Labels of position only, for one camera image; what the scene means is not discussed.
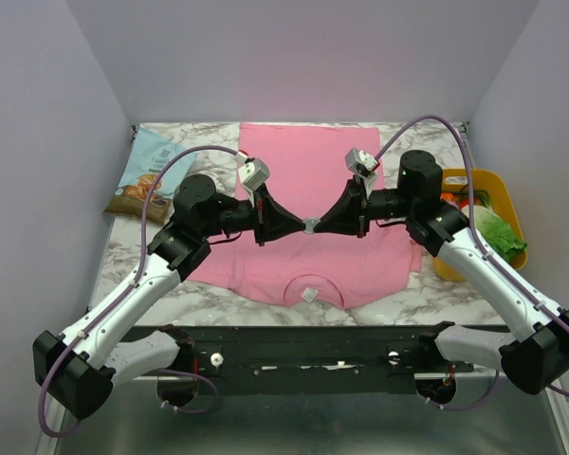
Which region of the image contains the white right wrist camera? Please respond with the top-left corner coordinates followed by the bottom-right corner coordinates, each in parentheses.
top-left (345, 148), bottom-right (379, 197)

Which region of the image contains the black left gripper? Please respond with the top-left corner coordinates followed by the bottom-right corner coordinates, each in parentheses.
top-left (201, 183), bottom-right (307, 247)

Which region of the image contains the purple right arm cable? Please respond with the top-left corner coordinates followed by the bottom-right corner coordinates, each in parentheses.
top-left (374, 113), bottom-right (569, 411)

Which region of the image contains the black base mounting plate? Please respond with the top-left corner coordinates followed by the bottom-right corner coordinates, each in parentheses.
top-left (118, 325), bottom-right (508, 397)

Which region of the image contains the blue chips bag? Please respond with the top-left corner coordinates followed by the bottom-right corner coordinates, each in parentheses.
top-left (104, 127), bottom-right (196, 225)

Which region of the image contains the yellow plastic basket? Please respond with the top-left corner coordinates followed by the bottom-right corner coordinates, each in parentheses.
top-left (432, 169), bottom-right (524, 282)

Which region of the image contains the aluminium frame rail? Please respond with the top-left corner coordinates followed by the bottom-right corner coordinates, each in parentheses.
top-left (132, 364), bottom-right (504, 381)

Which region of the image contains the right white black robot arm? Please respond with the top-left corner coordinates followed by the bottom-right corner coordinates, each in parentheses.
top-left (314, 149), bottom-right (569, 395)

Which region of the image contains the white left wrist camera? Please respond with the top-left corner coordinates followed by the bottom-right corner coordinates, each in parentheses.
top-left (234, 150), bottom-right (270, 207)

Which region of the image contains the pink t-shirt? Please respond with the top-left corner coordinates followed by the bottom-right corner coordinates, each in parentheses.
top-left (190, 123), bottom-right (422, 309)

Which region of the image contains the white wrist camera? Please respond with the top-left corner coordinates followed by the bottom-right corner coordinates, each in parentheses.
top-left (234, 150), bottom-right (270, 207)
top-left (345, 148), bottom-right (379, 197)

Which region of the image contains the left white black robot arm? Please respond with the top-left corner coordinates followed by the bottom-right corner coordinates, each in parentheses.
top-left (32, 174), bottom-right (304, 420)

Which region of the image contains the green lettuce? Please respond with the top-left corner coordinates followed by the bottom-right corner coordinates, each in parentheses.
top-left (473, 206), bottom-right (527, 263)

